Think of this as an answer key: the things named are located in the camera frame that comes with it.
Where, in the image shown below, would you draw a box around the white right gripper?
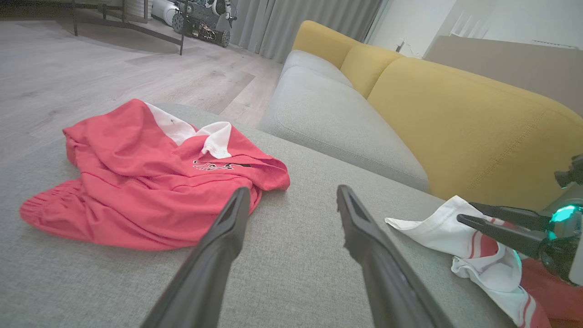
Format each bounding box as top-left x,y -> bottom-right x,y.
457,196 -> 583,287

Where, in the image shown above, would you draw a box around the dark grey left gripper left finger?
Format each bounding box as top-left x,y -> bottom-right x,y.
140,187 -> 251,328

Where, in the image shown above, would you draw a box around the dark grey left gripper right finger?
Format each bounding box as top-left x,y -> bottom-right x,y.
336,184 -> 455,328

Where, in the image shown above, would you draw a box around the red white striped garment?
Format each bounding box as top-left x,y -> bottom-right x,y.
385,195 -> 583,328

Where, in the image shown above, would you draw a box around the red shorts with white stripe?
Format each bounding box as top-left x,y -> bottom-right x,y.
19,98 -> 291,251

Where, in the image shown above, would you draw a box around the yellow sofa back cushion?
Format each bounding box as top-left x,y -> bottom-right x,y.
340,43 -> 404,99
292,20 -> 361,70
367,57 -> 583,213

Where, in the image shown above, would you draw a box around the large grey sofa chaise cushion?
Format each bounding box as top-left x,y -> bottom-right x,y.
0,102 -> 517,328

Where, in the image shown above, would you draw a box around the beige wooden partition panel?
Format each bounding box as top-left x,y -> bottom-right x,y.
423,36 -> 583,117

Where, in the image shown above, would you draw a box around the grey sofa seat cushion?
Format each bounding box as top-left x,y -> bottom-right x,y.
279,49 -> 354,88
259,66 -> 430,193

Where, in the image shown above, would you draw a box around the white slatted rack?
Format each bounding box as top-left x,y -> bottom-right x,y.
449,11 -> 489,38

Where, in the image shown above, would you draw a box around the black wheeled robot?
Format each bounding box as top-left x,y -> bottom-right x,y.
172,0 -> 238,48

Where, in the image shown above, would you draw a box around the white cylindrical appliance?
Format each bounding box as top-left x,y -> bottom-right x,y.
151,0 -> 181,27

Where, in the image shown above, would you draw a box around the grey curtain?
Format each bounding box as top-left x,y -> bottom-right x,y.
229,0 -> 384,64

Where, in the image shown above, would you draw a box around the metal frame table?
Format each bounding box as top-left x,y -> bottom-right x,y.
71,0 -> 190,56

